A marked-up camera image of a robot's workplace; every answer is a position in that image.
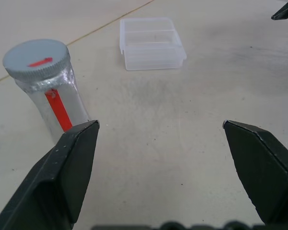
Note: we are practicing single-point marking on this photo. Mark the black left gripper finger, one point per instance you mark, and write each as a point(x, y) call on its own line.
point(50, 177)
point(261, 167)

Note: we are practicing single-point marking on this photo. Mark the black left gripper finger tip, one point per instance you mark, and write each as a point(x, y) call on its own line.
point(286, 10)

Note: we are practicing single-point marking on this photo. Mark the grey ridged plastic jar lid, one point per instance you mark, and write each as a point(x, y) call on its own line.
point(36, 58)

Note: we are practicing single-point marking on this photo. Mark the clear plastic box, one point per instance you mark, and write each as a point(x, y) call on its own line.
point(150, 44)

